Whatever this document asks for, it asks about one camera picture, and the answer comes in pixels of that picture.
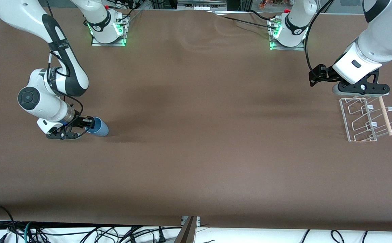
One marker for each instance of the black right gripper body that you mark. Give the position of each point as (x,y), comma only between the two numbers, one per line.
(78,121)

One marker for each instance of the light blue plastic cup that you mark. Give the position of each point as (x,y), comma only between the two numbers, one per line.
(100,129)

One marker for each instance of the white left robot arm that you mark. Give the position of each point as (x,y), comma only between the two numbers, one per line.
(382,37)

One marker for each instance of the orange packaged items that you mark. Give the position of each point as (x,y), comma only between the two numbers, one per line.
(270,3)

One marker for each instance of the brown table cover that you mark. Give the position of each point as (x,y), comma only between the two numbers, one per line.
(196,135)

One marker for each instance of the brown wooden plank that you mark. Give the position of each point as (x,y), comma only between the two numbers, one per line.
(187,234)

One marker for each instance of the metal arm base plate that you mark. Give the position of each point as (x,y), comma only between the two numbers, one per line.
(108,44)
(289,48)

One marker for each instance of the small metal bracket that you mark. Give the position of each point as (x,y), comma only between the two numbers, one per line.
(184,220)

